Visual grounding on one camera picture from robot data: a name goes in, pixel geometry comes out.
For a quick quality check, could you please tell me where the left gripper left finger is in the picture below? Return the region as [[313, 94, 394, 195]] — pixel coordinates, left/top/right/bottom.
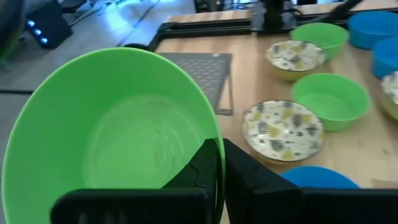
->
[[50, 138, 219, 224]]

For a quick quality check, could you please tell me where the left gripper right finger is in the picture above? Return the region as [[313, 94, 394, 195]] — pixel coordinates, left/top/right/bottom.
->
[[223, 138, 398, 224]]

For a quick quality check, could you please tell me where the blue plastic mini bowl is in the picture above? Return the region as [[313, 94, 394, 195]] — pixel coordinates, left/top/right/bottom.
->
[[279, 165, 361, 189], [371, 37, 398, 80], [347, 11, 398, 50]]

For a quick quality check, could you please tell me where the yellow bowl stack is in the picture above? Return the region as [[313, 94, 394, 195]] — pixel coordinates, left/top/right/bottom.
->
[[241, 99, 325, 166]]

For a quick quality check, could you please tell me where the green plastic mini bowl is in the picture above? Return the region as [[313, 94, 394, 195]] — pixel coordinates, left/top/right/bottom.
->
[[290, 22, 350, 62], [291, 73, 373, 132], [1, 46, 226, 224]]

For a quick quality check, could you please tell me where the speckled yellow ceramic mini bowl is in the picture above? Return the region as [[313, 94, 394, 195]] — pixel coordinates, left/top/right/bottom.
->
[[379, 70, 398, 121], [265, 39, 327, 82]]

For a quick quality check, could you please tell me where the small grey metal table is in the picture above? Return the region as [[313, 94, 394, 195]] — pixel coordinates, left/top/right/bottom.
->
[[158, 52, 234, 116]]

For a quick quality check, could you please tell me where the black box with blue lights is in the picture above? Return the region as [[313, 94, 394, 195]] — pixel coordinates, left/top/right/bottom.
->
[[24, 0, 74, 50]]

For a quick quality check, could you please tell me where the dark rounded object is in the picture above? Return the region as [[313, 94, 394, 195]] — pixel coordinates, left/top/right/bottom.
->
[[0, 0, 26, 62]]

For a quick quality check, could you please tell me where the black frame clamp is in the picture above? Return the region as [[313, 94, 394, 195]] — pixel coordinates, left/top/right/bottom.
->
[[123, 42, 156, 53]]

